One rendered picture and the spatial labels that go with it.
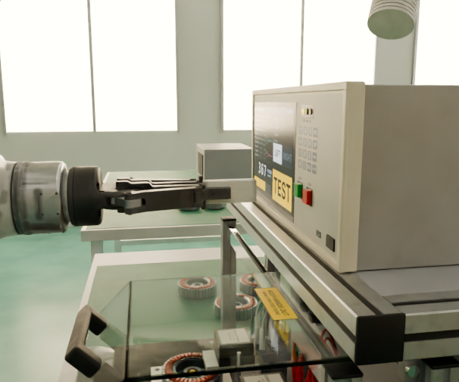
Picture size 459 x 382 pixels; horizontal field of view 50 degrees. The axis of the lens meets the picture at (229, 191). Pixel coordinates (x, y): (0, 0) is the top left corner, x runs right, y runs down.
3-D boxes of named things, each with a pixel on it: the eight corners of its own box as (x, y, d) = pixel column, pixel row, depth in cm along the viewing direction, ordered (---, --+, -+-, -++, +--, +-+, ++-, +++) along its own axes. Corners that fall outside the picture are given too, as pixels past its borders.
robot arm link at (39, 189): (15, 244, 57) (68, 241, 58) (8, 166, 56) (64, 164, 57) (32, 225, 66) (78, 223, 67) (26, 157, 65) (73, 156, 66)
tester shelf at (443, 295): (355, 366, 44) (357, 317, 43) (225, 207, 110) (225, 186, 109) (755, 327, 51) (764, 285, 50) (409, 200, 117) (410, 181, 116)
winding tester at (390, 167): (338, 273, 54) (346, 80, 50) (251, 198, 96) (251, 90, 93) (640, 255, 61) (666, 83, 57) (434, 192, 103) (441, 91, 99)
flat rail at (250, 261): (333, 406, 47) (335, 377, 47) (225, 236, 108) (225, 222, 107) (345, 405, 48) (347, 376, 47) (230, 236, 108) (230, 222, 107)
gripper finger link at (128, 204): (100, 187, 62) (95, 195, 56) (142, 186, 62) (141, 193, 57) (101, 205, 62) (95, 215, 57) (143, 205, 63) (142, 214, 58)
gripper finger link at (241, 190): (203, 180, 65) (203, 181, 64) (255, 179, 66) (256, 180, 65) (203, 203, 65) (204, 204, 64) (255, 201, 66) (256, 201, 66)
